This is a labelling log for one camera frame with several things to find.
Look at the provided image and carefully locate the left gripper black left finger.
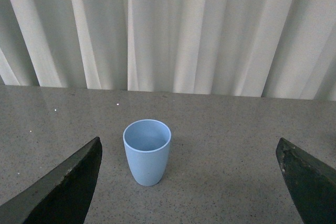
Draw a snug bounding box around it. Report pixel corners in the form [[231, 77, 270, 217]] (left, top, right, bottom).
[[1, 137, 102, 223]]

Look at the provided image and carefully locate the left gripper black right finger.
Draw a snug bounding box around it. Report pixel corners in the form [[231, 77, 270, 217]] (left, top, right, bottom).
[[276, 138, 335, 223]]

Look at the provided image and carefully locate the blue plastic cup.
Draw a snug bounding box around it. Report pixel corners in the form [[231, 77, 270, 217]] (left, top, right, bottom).
[[123, 119, 172, 186]]

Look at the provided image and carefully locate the white pleated curtain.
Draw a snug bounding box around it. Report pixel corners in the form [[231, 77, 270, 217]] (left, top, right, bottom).
[[1, 0, 335, 100]]

